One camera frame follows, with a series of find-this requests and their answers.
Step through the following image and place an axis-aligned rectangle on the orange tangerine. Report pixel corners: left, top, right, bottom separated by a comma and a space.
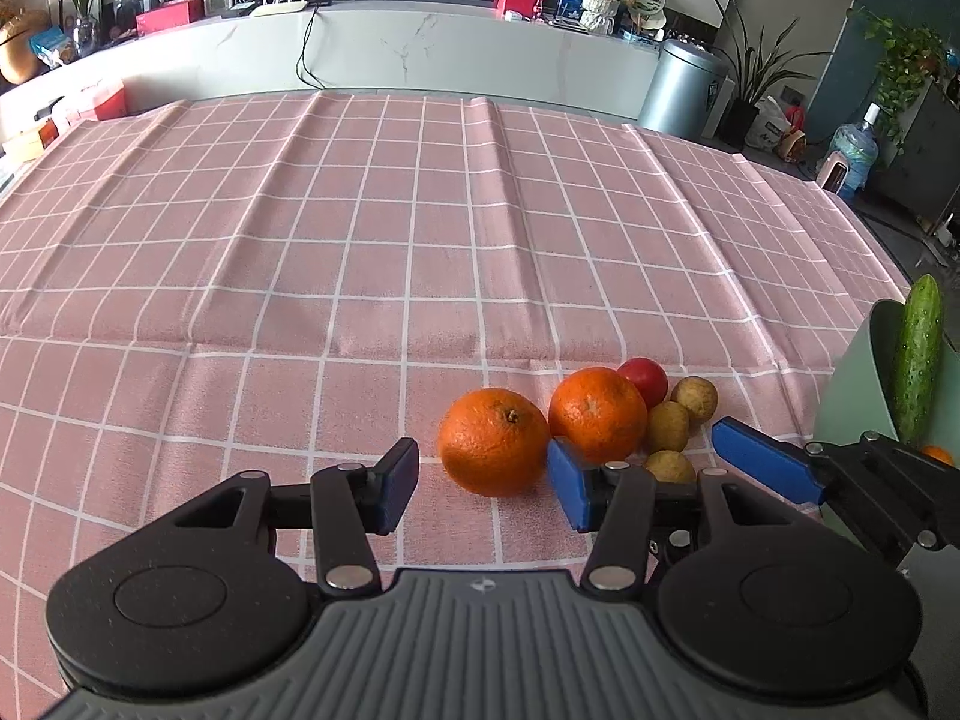
548, 367, 647, 465
921, 445, 953, 466
436, 388, 550, 497

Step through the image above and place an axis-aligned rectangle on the brown longan fruit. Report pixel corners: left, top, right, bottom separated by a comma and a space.
644, 400, 690, 455
643, 450, 697, 484
670, 376, 719, 424

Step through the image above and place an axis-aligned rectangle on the green colander bowl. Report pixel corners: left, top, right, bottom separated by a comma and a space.
810, 297, 960, 564

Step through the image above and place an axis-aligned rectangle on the red cherry tomato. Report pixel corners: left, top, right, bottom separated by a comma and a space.
617, 358, 669, 410

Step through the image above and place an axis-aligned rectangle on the green cucumber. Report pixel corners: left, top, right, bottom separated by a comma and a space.
890, 275, 944, 447

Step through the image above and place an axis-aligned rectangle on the pink checkered tablecloth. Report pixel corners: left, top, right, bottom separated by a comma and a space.
2, 93, 907, 718

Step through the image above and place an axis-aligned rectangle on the pink small heater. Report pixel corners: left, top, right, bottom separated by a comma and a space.
815, 149, 850, 195

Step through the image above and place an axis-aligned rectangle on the dark grey sideboard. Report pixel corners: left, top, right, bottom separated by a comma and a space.
869, 85, 960, 223

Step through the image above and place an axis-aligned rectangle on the white plastic bag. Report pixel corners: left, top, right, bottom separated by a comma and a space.
745, 96, 793, 153

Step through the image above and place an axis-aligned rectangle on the blue water jug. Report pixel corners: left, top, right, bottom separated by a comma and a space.
828, 103, 880, 200

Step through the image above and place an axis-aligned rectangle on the potted green floor plant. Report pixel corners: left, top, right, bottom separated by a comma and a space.
713, 0, 832, 149

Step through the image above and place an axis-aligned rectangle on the silver pedal trash bin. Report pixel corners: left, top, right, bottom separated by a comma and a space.
638, 39, 727, 140

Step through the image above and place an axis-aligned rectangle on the hanging ivy plant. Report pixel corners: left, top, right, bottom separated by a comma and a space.
851, 7, 949, 153

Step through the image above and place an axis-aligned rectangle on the white marble tv cabinet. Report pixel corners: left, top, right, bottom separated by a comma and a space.
2, 0, 658, 137

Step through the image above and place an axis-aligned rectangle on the long red box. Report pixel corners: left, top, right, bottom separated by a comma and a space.
135, 0, 203, 36

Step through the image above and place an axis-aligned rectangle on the golden round vase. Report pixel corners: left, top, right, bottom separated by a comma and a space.
0, 10, 50, 85

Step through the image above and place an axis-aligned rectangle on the black power cable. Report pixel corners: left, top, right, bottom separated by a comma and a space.
293, 1, 332, 91

